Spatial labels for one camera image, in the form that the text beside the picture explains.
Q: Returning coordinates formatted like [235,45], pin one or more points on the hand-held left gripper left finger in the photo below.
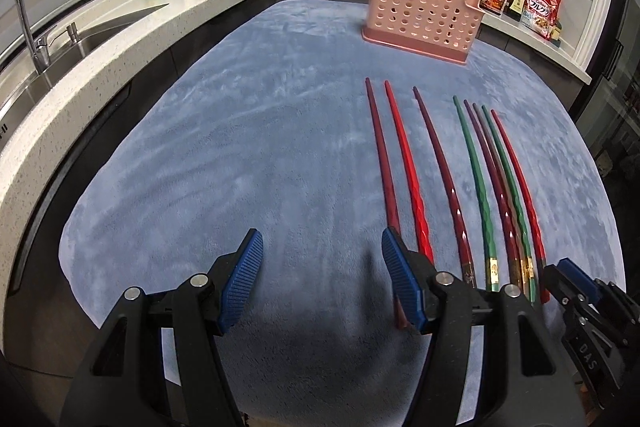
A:
[244,264]

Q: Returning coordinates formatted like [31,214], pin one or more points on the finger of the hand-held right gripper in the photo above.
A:
[577,276]
[555,282]

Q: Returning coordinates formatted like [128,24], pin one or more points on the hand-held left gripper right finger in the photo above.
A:
[400,267]

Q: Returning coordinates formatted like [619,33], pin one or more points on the dark red chopstick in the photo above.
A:
[447,177]
[382,167]

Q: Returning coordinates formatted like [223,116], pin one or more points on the green chopstick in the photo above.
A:
[475,177]
[506,172]

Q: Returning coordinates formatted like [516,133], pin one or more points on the purple chopstick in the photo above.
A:
[492,172]

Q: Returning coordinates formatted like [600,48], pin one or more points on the pink perforated utensil holder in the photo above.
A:
[415,17]

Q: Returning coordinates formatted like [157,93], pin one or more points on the dark glass door fridge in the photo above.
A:
[612,72]

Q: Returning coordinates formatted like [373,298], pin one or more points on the yellow green sponge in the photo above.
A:
[556,33]

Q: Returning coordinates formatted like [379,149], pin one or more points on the red cereal bag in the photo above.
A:
[541,9]

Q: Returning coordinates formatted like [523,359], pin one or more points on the steel kitchen sink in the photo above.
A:
[75,52]

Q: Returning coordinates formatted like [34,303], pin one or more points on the chrome kitchen faucet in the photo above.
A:
[27,27]

